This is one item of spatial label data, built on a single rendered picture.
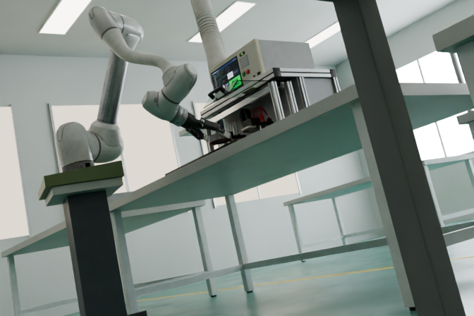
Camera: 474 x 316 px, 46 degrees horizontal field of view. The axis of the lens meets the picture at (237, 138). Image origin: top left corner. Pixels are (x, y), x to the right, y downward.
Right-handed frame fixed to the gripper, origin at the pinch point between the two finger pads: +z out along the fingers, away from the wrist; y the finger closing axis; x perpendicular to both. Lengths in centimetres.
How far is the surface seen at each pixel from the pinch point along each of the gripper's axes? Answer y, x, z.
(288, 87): 19.1, 33.3, 20.3
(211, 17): -123, 168, 29
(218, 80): -28, 49, 5
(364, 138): 90, -26, 6
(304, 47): 9, 70, 32
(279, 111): 19.0, 17.5, 18.0
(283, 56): 9, 57, 20
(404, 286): 90, -69, 31
